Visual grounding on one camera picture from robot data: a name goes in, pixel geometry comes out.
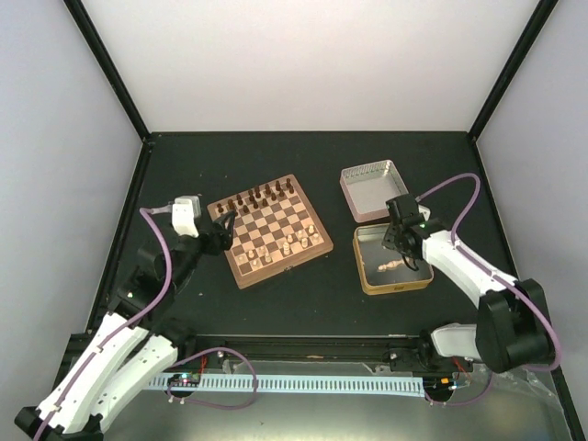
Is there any light king piece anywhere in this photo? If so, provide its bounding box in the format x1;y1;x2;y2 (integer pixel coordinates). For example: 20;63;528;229
378;260;404;272

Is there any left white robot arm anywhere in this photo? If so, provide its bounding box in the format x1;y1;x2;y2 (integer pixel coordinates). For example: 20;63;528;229
15;207;235;440

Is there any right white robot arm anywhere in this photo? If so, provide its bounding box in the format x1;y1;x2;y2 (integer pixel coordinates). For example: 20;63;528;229
382;194;556;373

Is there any wooden chess board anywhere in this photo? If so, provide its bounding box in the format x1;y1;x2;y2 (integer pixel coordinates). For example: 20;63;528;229
207;175;334;289

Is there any left small circuit board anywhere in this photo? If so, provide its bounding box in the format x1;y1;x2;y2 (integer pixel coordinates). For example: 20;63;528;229
168;372;200;388

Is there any small circuit board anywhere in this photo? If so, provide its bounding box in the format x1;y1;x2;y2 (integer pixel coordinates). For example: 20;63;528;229
168;372;200;388
423;377;470;392

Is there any right small circuit board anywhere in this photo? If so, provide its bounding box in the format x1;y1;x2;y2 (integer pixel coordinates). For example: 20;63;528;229
423;377;470;392

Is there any gold metal tin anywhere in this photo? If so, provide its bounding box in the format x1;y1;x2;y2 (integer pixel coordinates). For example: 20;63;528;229
353;224;434;296

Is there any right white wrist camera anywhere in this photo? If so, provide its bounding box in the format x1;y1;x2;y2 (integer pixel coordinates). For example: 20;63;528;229
418;205;431;221

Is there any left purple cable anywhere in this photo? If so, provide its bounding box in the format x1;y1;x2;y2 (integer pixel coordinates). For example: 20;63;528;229
31;206;259;441

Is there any black mounting rail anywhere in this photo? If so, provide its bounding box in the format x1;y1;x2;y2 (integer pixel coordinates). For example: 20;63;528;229
183;333;552;368

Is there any light blue cable duct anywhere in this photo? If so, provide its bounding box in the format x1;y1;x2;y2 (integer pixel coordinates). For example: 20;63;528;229
145;373;424;398

